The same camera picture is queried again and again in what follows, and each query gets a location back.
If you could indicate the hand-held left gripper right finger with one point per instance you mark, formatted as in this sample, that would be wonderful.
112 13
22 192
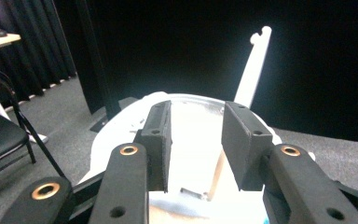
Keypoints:
292 177

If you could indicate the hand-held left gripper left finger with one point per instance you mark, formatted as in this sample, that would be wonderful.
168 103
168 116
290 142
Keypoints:
130 174

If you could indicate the white lidded trash can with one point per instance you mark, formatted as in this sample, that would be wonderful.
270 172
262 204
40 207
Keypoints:
195 130

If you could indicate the black folding chair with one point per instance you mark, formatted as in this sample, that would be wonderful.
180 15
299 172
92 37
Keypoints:
0 137

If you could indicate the black curtain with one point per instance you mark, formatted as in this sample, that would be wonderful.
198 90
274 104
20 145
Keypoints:
37 40

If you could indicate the black stand with base plate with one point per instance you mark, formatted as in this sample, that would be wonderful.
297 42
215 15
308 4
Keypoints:
101 77

